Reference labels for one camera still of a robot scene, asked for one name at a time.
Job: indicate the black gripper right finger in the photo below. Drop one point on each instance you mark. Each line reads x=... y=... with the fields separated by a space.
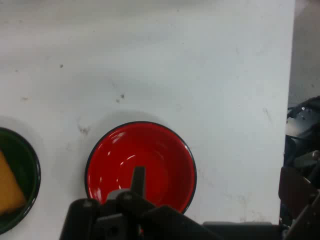
x=170 y=225

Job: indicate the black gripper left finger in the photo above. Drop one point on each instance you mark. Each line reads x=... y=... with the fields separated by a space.
x=82 y=220

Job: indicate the red bowl with black rim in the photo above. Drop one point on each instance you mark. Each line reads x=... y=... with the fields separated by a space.
x=162 y=155

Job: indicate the brown toast bread slice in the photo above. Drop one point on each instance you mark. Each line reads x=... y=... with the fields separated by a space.
x=8 y=187

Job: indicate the dark green bowl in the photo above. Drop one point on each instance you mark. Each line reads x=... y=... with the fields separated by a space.
x=23 y=160

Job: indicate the black camera stand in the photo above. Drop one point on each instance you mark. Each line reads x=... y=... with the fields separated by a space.
x=300 y=180

